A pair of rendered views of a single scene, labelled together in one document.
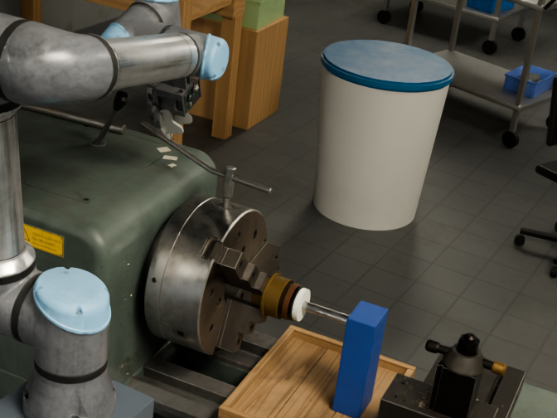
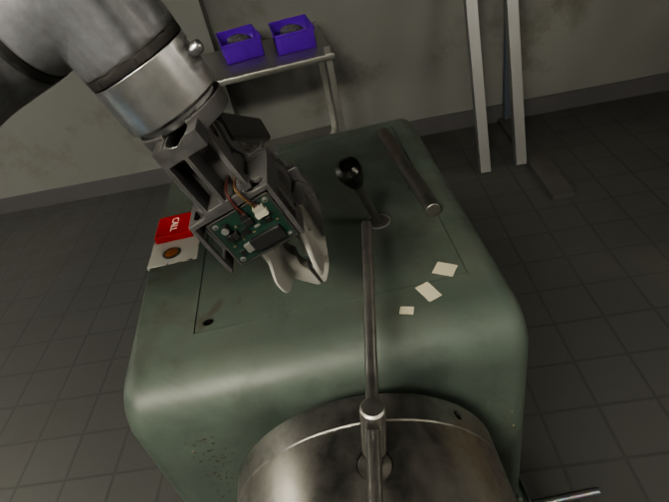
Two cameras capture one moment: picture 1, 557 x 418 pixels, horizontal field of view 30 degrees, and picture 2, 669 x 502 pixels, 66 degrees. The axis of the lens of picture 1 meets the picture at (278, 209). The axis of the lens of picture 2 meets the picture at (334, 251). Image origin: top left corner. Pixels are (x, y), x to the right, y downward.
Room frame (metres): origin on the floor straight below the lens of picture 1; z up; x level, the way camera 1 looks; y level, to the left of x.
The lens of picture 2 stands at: (1.82, -0.14, 1.68)
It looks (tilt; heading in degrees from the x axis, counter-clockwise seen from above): 37 degrees down; 70
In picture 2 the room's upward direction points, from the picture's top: 13 degrees counter-clockwise
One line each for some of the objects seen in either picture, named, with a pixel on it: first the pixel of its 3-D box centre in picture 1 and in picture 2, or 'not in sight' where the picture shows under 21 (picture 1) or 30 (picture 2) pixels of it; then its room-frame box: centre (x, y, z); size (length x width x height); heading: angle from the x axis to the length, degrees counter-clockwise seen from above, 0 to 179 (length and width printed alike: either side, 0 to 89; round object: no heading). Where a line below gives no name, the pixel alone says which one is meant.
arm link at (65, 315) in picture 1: (68, 318); not in sight; (1.38, 0.31, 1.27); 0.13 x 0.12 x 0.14; 68
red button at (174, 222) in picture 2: not in sight; (176, 229); (1.83, 0.62, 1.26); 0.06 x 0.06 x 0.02; 69
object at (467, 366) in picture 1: (465, 357); not in sight; (1.61, -0.37, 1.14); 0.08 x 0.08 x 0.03
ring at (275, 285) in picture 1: (278, 297); not in sight; (1.83, -0.02, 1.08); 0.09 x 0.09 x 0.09; 69
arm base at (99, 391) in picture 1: (70, 380); not in sight; (1.37, 0.30, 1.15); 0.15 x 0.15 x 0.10
